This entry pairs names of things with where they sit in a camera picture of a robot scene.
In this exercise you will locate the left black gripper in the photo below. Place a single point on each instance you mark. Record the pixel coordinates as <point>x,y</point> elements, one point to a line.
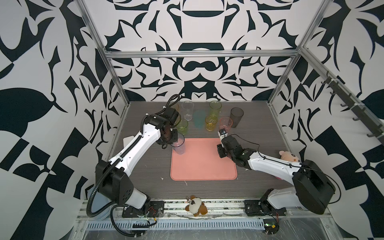
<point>174,138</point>

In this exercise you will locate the pink glass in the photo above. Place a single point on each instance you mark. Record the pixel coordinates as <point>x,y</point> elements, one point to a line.
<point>225,123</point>

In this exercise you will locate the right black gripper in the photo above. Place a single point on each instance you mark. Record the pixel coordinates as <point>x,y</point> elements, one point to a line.
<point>220,148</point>

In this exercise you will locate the white cable duct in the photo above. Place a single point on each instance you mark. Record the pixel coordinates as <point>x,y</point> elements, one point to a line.
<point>184,224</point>

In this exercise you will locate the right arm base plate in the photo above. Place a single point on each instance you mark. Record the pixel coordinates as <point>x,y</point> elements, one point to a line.
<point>262,208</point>

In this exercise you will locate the pink rectangular tray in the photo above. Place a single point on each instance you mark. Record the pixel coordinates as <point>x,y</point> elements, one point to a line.
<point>201,162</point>

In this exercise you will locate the teal translucent glass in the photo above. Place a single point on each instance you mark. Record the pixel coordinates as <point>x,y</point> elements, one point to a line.
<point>199,118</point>

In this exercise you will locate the tall green glass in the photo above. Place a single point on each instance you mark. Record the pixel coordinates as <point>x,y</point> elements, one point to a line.
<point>215,108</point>

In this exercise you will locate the green lit circuit board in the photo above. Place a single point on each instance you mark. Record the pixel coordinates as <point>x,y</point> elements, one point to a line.
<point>271,226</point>

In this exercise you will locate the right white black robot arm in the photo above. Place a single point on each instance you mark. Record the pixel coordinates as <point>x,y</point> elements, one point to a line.
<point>310,189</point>

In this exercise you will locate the short green glass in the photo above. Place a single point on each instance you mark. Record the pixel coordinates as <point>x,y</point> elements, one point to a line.
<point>183,127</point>

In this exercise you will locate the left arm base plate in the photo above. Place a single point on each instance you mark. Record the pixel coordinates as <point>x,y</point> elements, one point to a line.
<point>150,209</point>

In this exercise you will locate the brown white plush toy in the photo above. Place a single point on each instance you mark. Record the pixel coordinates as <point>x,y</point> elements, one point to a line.
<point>196,206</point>

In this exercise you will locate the black hook rail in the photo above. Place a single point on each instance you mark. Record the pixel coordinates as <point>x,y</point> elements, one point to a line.
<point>361,111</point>

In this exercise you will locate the white box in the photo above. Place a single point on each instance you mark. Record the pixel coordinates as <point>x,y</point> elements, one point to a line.
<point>127,140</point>

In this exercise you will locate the dark grey glass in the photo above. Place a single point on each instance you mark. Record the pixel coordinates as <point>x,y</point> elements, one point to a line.
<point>236,115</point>

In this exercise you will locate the pink pig plush toy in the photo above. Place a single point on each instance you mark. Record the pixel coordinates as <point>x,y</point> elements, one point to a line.
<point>288,156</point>

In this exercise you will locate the blue translucent glass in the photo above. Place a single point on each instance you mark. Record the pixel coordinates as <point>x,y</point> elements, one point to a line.
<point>179,145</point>

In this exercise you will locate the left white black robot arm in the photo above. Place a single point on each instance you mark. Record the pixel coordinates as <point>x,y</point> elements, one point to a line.
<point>113,177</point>

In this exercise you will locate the clear glass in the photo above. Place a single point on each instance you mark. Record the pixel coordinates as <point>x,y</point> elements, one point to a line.
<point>188,110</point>

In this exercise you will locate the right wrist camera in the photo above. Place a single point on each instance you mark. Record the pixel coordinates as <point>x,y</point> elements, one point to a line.
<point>222,133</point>

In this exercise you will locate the yellow glass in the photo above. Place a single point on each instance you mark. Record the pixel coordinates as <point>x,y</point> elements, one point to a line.
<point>211,122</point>

